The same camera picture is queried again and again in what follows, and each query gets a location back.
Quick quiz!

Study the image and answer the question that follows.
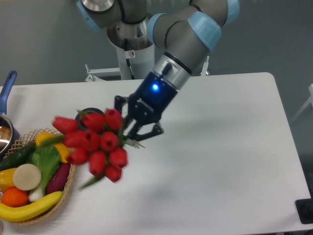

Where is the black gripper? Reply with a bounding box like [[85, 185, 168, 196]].
[[114, 72, 177, 144]]

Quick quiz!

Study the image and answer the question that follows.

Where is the red tulip bouquet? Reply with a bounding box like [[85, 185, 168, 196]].
[[40, 109, 141, 188]]

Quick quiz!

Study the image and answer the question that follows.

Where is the dark grey ribbed vase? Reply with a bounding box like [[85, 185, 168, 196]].
[[75, 108, 106, 133]]

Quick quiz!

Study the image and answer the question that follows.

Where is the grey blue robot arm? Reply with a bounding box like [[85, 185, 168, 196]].
[[76, 0, 240, 146]]

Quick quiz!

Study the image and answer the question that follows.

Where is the green bok choy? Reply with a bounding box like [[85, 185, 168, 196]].
[[28, 145, 60, 203]]

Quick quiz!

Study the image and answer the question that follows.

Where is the purple sweet potato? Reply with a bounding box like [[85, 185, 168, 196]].
[[46, 163, 70, 194]]

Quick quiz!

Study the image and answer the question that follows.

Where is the woven wicker basket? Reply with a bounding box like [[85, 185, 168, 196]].
[[5, 128, 76, 225]]

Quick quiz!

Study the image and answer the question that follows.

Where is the green cucumber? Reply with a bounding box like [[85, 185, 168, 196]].
[[0, 142, 37, 171]]

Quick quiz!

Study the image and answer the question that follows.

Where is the beige round disc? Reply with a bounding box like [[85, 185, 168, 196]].
[[13, 164, 42, 191]]

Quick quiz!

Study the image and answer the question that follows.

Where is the yellow pepper left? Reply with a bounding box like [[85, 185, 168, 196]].
[[0, 168, 16, 191]]

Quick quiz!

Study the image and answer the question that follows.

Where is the orange fruit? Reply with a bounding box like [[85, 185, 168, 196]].
[[1, 188, 28, 208]]

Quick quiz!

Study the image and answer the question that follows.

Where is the long yellow banana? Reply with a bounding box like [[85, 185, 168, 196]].
[[0, 191, 63, 222]]

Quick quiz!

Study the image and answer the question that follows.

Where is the black device table corner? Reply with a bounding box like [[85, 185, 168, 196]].
[[295, 198, 313, 224]]

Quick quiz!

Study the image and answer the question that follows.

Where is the blue handled steel pot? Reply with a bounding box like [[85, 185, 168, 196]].
[[0, 70, 20, 160]]

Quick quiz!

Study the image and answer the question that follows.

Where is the white frame right edge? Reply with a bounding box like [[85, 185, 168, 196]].
[[291, 84, 313, 124]]

